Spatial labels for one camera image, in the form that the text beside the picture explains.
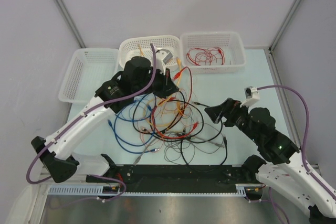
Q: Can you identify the thin red wire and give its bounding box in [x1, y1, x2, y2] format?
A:
[185, 47, 228, 67]

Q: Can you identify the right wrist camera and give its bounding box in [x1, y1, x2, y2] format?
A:
[240, 86, 260, 107]

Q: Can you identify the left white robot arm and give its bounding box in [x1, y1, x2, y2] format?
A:
[31, 57, 179, 183]

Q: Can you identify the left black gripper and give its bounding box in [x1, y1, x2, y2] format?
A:
[132, 66, 179, 99]

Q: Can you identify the white slotted cable duct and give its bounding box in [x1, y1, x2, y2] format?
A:
[48, 184, 263, 197]

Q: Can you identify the white plastic basket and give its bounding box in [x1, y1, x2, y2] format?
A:
[180, 31, 246, 74]
[58, 48, 119, 104]
[118, 35, 180, 71]

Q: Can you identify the thick blue ethernet cable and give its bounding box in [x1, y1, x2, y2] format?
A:
[108, 94, 161, 154]

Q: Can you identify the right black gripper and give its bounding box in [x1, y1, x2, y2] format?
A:
[203, 98, 260, 143]

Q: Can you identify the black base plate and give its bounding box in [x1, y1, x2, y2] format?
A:
[86, 155, 264, 195]

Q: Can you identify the thick black cable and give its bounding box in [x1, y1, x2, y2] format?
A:
[132, 90, 228, 166]

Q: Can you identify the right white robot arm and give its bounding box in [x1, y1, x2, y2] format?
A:
[204, 86, 335, 223]

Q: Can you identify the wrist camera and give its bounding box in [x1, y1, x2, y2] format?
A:
[240, 86, 260, 107]
[155, 48, 173, 74]

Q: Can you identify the right white plastic basket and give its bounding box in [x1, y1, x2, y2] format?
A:
[180, 31, 246, 74]

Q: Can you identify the thick red ethernet cable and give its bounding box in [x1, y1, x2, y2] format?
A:
[185, 47, 226, 66]
[151, 66, 200, 141]

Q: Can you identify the left white plastic basket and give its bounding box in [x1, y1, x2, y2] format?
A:
[58, 48, 119, 104]

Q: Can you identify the aluminium frame post left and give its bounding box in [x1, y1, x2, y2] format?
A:
[53, 0, 86, 48]

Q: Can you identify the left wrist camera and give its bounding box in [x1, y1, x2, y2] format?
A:
[155, 48, 173, 74]

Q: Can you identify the aluminium frame post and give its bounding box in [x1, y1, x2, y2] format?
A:
[268, 0, 303, 54]
[53, 0, 86, 48]

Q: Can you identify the thin dark brown wire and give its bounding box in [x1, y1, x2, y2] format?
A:
[162, 137, 224, 163]

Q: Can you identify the middle white plastic basket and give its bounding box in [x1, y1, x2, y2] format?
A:
[118, 35, 180, 71]

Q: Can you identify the grey cable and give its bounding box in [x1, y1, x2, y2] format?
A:
[132, 131, 225, 166]

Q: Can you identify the aluminium frame post right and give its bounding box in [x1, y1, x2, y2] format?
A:
[268, 0, 303, 54]

